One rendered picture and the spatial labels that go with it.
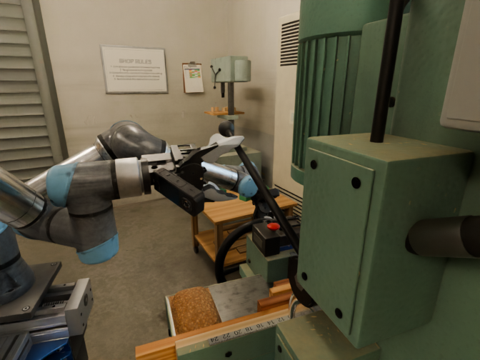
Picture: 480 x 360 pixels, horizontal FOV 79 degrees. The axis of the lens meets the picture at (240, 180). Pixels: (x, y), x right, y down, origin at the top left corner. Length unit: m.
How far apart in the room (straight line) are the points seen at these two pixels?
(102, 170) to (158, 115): 2.93
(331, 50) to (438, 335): 0.34
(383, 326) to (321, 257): 0.07
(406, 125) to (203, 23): 3.46
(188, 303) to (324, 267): 0.40
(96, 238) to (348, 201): 0.48
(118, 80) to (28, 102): 0.82
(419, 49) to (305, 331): 0.30
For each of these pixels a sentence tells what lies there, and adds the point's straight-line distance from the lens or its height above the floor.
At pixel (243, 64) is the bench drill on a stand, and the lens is 2.60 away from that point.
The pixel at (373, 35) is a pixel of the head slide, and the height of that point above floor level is 1.39.
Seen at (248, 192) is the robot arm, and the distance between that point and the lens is 0.99.
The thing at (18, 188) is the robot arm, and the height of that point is 1.17.
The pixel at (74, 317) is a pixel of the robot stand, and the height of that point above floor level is 0.75.
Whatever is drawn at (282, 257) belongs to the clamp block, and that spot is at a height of 0.96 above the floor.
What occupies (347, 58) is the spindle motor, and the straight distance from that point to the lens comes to 0.42.
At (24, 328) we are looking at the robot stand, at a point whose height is 0.74.
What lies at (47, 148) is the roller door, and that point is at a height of 0.75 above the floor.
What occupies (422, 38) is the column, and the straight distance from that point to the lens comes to 0.29.
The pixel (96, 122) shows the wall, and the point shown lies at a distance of 3.39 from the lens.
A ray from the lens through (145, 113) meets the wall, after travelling 3.44.
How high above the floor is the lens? 1.34
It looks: 18 degrees down
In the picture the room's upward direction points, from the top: straight up
